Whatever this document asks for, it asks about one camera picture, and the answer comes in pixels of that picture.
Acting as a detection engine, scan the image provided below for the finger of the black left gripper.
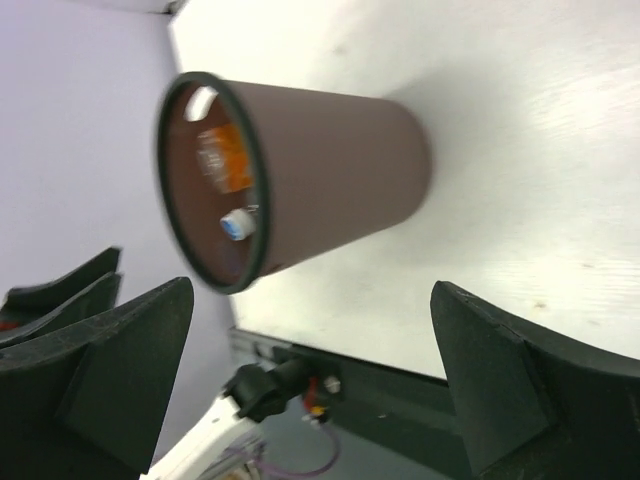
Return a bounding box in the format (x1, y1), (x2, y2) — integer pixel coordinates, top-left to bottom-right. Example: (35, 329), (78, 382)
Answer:
(2, 247), (121, 313)
(1, 273), (122, 348)

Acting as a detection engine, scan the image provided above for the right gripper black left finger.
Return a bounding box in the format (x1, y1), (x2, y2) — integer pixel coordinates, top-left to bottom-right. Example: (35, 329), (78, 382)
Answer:
(1, 277), (194, 479)

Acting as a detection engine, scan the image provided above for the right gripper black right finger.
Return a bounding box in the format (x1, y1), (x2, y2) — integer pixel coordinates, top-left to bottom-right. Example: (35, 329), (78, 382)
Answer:
(430, 281), (639, 479)

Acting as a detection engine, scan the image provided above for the blue label clear plastic bottle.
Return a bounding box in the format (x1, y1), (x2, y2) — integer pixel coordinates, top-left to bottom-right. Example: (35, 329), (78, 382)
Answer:
(219, 208), (257, 242)

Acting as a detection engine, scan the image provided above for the orange label plastic bottle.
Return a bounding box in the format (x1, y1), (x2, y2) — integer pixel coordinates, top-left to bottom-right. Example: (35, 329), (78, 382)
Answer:
(197, 123), (254, 194)

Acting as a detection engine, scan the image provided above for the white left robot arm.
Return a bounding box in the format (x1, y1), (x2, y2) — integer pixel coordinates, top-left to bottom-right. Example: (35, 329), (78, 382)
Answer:
(1, 247), (315, 479)

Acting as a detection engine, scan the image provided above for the brown plastic waste bin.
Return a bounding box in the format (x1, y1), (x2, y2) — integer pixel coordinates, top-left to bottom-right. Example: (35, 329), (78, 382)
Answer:
(156, 72), (431, 294)

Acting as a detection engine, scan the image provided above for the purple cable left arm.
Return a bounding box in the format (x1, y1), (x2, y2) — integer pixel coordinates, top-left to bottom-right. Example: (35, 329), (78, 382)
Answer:
(224, 424), (341, 479)

